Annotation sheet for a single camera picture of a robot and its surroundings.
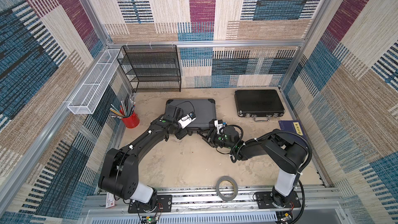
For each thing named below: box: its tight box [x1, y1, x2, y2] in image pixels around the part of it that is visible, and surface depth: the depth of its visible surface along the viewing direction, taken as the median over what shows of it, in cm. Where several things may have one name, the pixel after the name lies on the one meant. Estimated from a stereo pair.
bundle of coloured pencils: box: [109, 95, 136, 119], surface depth 97 cm
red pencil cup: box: [121, 110, 140, 129], surface depth 103 cm
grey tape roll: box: [215, 175, 239, 202], surface depth 79 cm
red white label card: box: [105, 191, 115, 209], surface depth 75 cm
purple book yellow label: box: [278, 119, 309, 143], surface depth 101 cm
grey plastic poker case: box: [164, 98, 217, 131], surface depth 96 cm
